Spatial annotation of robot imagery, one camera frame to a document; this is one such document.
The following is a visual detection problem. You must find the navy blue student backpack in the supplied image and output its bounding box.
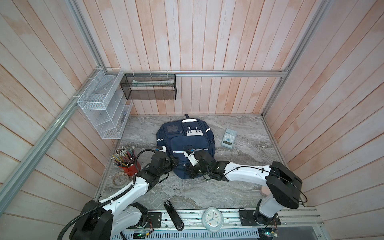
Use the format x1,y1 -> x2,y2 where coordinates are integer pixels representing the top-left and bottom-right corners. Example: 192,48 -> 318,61
156,116 -> 216,179

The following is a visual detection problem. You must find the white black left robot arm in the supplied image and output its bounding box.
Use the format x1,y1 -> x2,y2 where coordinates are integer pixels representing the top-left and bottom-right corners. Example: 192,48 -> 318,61
58,151 -> 179,240

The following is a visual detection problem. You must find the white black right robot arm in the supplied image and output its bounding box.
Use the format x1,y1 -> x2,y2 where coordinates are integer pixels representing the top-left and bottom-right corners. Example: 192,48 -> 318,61
184,150 -> 303,223

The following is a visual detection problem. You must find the red pencil cup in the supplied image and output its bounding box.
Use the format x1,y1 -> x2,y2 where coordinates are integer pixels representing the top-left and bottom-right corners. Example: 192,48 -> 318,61
120,162 -> 141,177

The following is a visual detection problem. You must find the grey calculator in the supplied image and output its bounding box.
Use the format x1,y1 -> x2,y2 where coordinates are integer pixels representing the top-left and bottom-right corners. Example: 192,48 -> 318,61
221,129 -> 237,149

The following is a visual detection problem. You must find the bundle of pencils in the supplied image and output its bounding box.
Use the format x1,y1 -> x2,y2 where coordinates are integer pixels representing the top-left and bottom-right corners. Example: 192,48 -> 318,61
111,146 -> 136,168

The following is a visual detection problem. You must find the clear tape roll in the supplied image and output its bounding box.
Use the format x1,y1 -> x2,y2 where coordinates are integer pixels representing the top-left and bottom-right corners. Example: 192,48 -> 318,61
112,172 -> 131,189

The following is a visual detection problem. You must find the white round clock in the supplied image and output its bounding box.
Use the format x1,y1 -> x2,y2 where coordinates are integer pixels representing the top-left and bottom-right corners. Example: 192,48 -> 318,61
201,207 -> 224,233

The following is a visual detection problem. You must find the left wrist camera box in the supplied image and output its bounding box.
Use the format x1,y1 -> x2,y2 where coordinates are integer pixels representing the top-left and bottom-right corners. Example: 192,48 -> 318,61
156,146 -> 167,153

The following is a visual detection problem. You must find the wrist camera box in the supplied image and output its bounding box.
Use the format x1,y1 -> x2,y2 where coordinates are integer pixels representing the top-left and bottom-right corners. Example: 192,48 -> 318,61
184,149 -> 198,167
156,146 -> 167,153

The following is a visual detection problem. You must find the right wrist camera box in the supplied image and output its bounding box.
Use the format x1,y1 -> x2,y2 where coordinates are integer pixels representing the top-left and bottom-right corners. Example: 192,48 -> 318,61
184,149 -> 198,167

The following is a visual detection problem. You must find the black wire mesh basket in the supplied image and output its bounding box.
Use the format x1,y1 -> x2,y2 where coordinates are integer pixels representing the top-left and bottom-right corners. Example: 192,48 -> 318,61
120,74 -> 177,101

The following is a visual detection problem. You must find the white wire mesh shelf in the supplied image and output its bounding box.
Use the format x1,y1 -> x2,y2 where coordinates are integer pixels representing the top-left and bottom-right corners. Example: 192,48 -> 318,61
78,68 -> 133,140

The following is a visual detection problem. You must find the aluminium frame rail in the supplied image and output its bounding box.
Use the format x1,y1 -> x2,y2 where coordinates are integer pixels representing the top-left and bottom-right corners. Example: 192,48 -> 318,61
105,68 -> 288,78

